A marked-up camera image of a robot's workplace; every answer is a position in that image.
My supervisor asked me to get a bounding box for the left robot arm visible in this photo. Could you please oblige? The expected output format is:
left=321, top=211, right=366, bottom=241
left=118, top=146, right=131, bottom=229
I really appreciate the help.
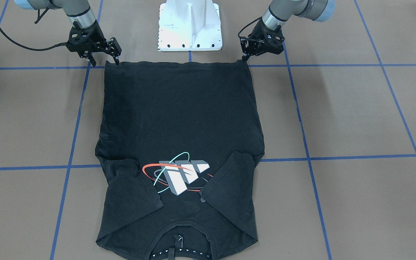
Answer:
left=237, top=0, right=336, bottom=62

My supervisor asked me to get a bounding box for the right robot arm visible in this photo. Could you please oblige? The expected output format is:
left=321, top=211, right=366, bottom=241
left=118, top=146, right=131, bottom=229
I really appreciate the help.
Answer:
left=15, top=0, right=122, bottom=66

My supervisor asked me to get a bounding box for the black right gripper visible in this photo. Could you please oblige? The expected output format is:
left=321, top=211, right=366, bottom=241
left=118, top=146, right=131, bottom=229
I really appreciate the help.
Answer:
left=66, top=21, right=122, bottom=66

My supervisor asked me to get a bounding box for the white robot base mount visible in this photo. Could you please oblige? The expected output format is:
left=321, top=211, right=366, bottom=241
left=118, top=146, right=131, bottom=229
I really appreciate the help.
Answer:
left=157, top=0, right=223, bottom=52

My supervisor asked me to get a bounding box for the black graphic t-shirt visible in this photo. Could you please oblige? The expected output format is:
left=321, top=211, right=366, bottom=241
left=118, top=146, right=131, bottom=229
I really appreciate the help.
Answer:
left=95, top=60, right=265, bottom=260

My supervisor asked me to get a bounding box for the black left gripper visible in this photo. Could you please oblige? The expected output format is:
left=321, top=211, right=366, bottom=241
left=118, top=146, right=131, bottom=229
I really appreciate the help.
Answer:
left=238, top=20, right=285, bottom=62

